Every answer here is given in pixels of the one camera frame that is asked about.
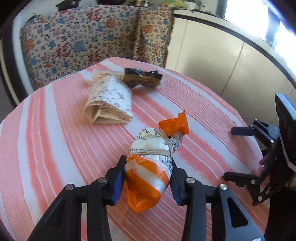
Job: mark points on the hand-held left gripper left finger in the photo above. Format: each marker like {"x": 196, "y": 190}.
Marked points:
{"x": 118, "y": 185}

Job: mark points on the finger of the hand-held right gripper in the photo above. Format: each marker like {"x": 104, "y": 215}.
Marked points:
{"x": 238, "y": 177}
{"x": 241, "y": 131}

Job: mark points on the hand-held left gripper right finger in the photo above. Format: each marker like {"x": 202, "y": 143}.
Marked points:
{"x": 175, "y": 185}

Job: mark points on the orange white plastic bag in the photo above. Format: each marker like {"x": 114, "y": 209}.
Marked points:
{"x": 148, "y": 176}

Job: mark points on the person's right hand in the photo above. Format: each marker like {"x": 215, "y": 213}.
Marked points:
{"x": 263, "y": 161}

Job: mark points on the white patterned paper bag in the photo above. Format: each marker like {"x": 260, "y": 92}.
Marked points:
{"x": 108, "y": 97}

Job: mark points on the cream kitchen cabinet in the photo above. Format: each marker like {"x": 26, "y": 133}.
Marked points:
{"x": 208, "y": 46}

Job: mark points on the dark brown clear wrapper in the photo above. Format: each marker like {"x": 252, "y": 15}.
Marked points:
{"x": 141, "y": 77}

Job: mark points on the bright window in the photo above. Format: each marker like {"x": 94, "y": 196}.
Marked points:
{"x": 245, "y": 14}

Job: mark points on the yellow cloth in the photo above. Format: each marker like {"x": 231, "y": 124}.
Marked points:
{"x": 173, "y": 3}

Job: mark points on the printed blanket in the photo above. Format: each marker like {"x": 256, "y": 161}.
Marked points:
{"x": 69, "y": 46}

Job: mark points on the steel cooking pot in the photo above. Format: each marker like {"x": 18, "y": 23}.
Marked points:
{"x": 141, "y": 2}

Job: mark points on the black clay pot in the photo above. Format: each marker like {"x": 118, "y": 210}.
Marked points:
{"x": 68, "y": 4}

